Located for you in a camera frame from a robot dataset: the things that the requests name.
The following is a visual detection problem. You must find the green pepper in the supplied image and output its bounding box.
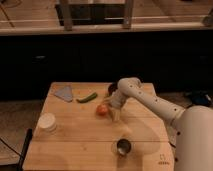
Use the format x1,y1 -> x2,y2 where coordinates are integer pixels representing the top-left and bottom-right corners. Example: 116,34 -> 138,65
76,92 -> 98,103

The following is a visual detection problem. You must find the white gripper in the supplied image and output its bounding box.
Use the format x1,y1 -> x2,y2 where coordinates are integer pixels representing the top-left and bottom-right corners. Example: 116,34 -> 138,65
109,91 -> 127,122

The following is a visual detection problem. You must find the white paper cup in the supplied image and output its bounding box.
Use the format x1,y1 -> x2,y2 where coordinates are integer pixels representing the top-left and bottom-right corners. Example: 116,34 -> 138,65
38,113 -> 56,132

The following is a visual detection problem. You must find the dark purple bowl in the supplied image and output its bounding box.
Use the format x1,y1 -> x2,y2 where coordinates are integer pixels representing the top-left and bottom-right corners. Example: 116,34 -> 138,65
108,83 -> 117,96

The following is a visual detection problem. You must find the grey blue cloth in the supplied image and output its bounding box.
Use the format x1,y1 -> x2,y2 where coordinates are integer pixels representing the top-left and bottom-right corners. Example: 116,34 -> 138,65
54,86 -> 73,102

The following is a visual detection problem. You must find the small metal cup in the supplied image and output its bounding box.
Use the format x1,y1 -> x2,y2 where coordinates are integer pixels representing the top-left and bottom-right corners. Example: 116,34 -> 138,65
116,139 -> 131,156

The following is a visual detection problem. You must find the orange red apple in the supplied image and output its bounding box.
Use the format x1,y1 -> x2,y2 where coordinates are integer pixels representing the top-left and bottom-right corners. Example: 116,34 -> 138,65
96,104 -> 109,116

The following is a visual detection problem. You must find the wooden shelf frame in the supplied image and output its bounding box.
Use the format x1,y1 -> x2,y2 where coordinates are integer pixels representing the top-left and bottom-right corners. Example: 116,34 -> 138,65
54,0 -> 134,32

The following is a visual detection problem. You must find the black rod beside table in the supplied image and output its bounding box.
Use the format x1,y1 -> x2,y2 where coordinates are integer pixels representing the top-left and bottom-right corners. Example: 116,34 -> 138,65
17,129 -> 33,171

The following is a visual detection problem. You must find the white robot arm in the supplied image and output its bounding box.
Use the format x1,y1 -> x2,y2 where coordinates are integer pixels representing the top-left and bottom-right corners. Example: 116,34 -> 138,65
109,77 -> 213,171

